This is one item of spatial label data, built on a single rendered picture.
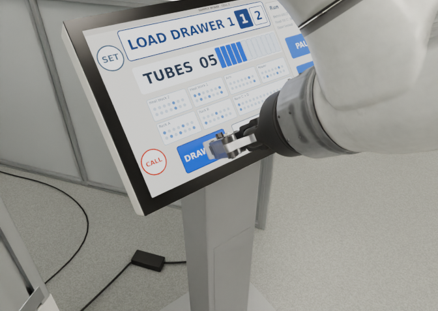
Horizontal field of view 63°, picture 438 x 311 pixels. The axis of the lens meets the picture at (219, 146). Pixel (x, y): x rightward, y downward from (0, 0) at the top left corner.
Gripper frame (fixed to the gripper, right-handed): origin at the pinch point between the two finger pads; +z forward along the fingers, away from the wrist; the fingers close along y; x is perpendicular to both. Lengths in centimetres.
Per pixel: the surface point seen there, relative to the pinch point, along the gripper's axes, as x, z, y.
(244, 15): -20.5, 4.7, -18.1
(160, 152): -2.5, 4.8, 7.4
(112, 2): -60, 75, -22
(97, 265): 32, 123, 13
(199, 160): 1.0, 4.8, 1.7
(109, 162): -9, 139, -12
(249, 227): 24.4, 35.1, -18.2
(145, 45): -19.3, 4.7, 2.8
